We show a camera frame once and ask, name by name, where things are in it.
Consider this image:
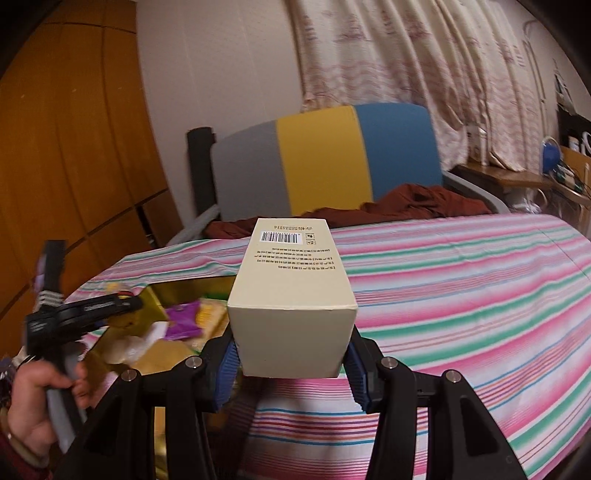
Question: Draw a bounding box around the green-edged cracker packet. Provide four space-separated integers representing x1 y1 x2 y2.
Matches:
196 291 232 337

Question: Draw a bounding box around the gold tin box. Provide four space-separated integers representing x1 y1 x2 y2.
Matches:
78 276 241 480

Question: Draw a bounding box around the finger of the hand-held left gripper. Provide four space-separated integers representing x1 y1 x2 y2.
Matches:
108 295 144 317

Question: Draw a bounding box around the wooden wardrobe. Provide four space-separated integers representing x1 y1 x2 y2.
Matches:
0 0 183 324

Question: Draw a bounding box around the person's left hand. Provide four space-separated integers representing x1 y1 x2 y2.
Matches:
7 357 93 457

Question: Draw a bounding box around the white plastic bag ball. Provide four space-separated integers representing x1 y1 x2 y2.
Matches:
113 337 151 365

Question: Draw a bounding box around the brown-red cloth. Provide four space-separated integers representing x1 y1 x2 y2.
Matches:
205 183 492 241

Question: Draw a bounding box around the person's left forearm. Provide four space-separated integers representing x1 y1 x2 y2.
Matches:
0 415 51 480

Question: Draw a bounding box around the striped tablecloth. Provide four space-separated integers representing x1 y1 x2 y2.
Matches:
69 212 591 480

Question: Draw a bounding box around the white printed box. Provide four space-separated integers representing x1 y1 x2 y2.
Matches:
466 126 488 162

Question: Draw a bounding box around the black screen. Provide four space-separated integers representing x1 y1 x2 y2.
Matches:
556 106 591 153

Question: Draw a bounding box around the purple packet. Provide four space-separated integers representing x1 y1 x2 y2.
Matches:
164 300 204 341

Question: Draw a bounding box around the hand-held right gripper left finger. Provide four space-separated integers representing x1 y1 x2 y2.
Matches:
69 337 241 480

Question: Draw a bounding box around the wooden side table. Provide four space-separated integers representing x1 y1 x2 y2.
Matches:
450 161 591 213

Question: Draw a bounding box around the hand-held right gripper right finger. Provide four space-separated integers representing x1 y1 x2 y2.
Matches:
344 328 527 480

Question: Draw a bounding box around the patterned curtain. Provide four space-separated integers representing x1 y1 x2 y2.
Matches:
286 0 568 171

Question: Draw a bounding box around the green box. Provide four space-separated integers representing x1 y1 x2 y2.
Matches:
551 166 585 188

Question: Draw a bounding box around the cream carton box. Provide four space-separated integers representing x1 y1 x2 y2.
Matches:
228 217 358 379

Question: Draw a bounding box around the grey yellow blue chair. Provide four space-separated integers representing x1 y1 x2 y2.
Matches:
166 104 511 247

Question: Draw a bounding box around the cardboard box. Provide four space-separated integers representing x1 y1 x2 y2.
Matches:
558 148 591 195

